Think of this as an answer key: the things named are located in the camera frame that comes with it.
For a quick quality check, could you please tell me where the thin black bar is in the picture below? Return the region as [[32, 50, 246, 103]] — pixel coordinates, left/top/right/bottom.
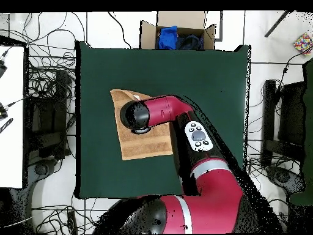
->
[[263, 10, 292, 38]]

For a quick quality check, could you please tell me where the brown cardboard box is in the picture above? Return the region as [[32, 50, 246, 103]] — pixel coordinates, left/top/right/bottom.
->
[[139, 10, 216, 50]]

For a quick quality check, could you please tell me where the colourful dotted item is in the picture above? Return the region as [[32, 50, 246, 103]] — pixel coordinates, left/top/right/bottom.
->
[[293, 32, 313, 56]]

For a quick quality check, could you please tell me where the white table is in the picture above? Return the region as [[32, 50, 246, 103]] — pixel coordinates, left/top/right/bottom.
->
[[0, 45, 26, 189]]

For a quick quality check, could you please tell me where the black ribbed strap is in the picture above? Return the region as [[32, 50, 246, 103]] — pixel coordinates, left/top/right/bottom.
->
[[0, 117, 14, 134]]

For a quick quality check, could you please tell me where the grey stand base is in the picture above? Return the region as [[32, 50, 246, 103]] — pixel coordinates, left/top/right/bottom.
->
[[26, 159, 62, 189], [266, 166, 306, 194]]

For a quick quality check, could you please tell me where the dark navy cloth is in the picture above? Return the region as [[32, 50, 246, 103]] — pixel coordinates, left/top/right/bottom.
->
[[176, 33, 205, 50]]

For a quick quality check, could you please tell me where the black stand frame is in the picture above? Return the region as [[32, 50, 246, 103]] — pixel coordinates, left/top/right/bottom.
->
[[25, 70, 73, 161], [261, 79, 306, 167]]

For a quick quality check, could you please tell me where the orange terry towel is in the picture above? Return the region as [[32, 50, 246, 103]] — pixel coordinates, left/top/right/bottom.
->
[[109, 89, 174, 162]]

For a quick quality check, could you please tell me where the black power strip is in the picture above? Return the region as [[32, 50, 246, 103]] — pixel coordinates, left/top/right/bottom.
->
[[67, 210, 78, 234]]

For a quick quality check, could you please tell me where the dark green table cloth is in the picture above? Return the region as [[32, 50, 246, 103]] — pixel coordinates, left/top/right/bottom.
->
[[74, 40, 251, 200]]

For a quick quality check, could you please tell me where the blue cloth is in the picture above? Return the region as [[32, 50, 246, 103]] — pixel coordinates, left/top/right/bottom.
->
[[157, 25, 179, 50]]

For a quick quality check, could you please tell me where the black cable tangle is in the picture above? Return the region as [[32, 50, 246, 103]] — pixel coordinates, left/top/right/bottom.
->
[[245, 48, 313, 172], [31, 193, 108, 234], [0, 12, 85, 157]]

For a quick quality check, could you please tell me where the black device with cable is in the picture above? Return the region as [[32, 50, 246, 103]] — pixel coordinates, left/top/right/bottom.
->
[[0, 96, 30, 121]]

